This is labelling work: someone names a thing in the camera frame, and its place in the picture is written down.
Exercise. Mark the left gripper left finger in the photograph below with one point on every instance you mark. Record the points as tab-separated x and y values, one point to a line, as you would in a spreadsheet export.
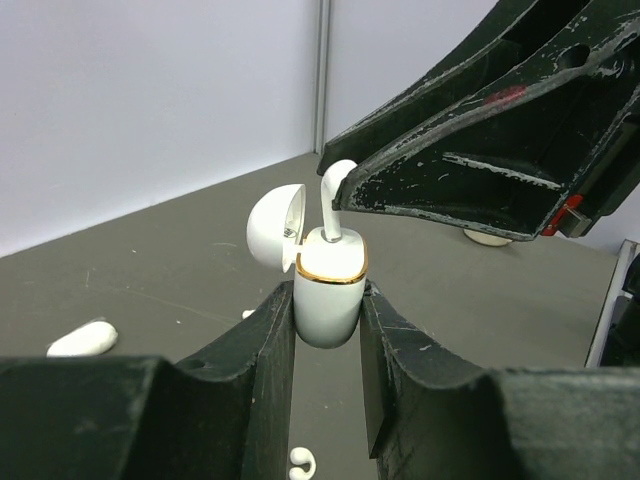
221	413

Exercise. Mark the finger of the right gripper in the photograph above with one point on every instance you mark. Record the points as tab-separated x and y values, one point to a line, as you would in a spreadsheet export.
512	33
514	172

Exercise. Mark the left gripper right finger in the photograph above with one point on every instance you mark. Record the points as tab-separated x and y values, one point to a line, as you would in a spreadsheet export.
430	414

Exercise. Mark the white charging case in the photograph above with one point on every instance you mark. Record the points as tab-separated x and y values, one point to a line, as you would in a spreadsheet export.
329	262
91	339

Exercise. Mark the cream dotted mug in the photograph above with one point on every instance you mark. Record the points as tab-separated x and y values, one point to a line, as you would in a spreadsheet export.
486	239

